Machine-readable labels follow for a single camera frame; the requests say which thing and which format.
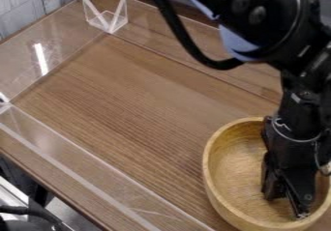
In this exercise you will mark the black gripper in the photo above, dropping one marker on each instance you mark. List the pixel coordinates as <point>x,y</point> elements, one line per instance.
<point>297,152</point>

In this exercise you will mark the brown wooden bowl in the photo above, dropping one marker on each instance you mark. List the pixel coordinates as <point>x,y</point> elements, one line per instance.
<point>232,160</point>

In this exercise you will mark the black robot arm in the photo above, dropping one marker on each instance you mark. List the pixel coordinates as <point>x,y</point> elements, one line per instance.
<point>281,33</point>

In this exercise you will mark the clear acrylic corner bracket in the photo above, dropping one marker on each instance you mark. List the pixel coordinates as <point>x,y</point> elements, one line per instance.
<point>107,21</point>

